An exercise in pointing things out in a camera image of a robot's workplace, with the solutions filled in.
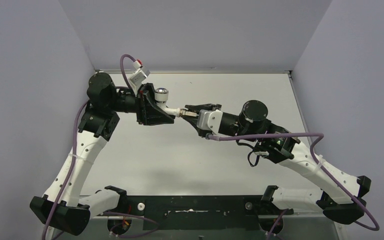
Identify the white faucet with chrome knob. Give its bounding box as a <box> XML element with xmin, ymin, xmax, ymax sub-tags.
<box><xmin>154</xmin><ymin>87</ymin><xmax>181</xmax><ymax>117</ymax></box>

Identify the metal tee pipe fitting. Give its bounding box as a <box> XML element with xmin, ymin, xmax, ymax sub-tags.
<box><xmin>179</xmin><ymin>108</ymin><xmax>199</xmax><ymax>118</ymax></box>

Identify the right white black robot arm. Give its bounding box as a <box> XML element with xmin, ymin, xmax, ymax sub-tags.
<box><xmin>180</xmin><ymin>100</ymin><xmax>371</xmax><ymax>225</ymax></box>

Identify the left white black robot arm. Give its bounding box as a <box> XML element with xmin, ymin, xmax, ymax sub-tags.
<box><xmin>29</xmin><ymin>72</ymin><xmax>175</xmax><ymax>239</ymax></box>

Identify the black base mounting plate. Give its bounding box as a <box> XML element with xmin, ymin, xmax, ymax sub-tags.
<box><xmin>94</xmin><ymin>194</ymin><xmax>294</xmax><ymax>232</ymax></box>

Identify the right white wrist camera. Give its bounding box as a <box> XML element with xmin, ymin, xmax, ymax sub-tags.
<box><xmin>196</xmin><ymin>109</ymin><xmax>223</xmax><ymax>134</ymax></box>

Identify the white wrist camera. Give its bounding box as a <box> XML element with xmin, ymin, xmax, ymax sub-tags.
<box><xmin>127</xmin><ymin>59</ymin><xmax>150</xmax><ymax>93</ymax></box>
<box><xmin>196</xmin><ymin>109</ymin><xmax>223</xmax><ymax>134</ymax></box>

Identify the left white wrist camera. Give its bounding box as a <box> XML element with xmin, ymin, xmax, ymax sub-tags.
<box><xmin>127</xmin><ymin>59</ymin><xmax>150</xmax><ymax>93</ymax></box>

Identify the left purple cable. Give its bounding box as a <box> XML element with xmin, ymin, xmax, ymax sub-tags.
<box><xmin>41</xmin><ymin>54</ymin><xmax>160</xmax><ymax>240</ymax></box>

